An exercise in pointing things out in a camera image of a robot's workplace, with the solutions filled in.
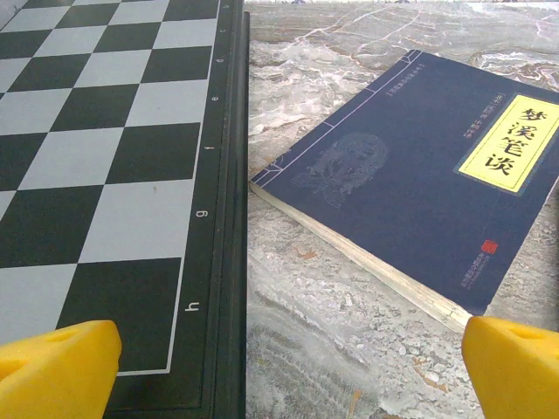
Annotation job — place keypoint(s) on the dark blue book yellow label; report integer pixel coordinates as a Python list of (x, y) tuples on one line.
[(415, 192)]

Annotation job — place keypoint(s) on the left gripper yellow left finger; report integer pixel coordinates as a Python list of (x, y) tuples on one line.
[(57, 375)]

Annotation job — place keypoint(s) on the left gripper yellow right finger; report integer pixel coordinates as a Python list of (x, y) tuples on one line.
[(519, 375)]

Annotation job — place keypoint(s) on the black and white chessboard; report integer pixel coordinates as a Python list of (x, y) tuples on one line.
[(122, 174)]

